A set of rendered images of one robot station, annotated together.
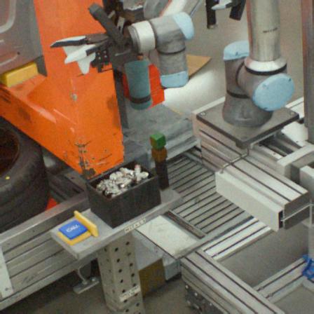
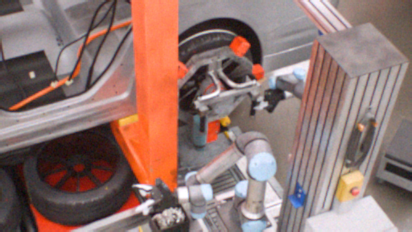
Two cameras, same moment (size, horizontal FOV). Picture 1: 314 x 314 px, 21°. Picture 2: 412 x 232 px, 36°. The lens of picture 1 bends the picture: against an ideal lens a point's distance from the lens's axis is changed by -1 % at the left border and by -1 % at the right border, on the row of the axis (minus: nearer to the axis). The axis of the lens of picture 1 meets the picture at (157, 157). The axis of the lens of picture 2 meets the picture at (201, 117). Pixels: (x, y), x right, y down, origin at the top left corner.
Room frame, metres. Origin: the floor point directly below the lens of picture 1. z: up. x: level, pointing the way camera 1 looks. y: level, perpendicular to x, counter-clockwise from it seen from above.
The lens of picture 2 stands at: (0.19, -0.25, 3.49)
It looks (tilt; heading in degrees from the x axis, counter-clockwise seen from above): 45 degrees down; 6
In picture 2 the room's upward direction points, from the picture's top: 3 degrees clockwise
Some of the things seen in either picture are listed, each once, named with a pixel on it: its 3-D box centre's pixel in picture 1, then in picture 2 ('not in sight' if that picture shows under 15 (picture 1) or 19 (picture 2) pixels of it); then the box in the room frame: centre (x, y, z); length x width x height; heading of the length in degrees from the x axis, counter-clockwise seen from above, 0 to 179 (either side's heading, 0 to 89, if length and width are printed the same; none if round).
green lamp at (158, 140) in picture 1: (158, 140); not in sight; (2.37, -0.01, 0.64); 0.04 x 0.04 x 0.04; 34
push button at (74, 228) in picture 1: (73, 230); not in sight; (2.16, 0.30, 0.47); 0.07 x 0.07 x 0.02; 34
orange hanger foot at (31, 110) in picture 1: (37, 87); (136, 133); (2.76, 0.40, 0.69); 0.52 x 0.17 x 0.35; 34
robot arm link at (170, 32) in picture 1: (169, 31); (199, 193); (1.96, -0.07, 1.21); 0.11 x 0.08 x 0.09; 107
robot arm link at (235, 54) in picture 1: (245, 65); (246, 196); (2.16, -0.29, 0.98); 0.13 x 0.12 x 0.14; 17
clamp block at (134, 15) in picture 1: (131, 10); (200, 108); (2.80, 0.03, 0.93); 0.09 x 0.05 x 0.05; 34
